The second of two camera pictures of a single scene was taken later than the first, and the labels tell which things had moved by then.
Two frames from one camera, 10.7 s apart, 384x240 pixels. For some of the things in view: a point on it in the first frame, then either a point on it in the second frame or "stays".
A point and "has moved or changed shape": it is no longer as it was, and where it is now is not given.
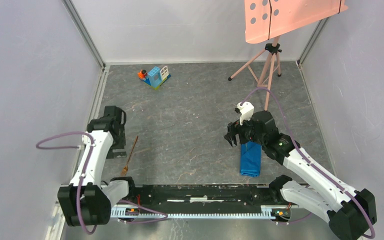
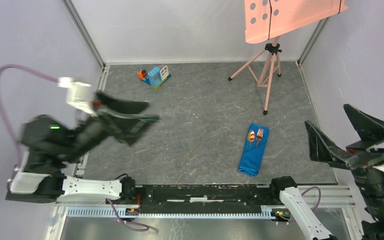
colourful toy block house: (155, 77) stays
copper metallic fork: (125, 170) has moved or changed shape
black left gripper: (120, 145) -> (126, 129)
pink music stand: (269, 19) stays
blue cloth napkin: (250, 160) stays
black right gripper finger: (230, 137) -> (322, 148)
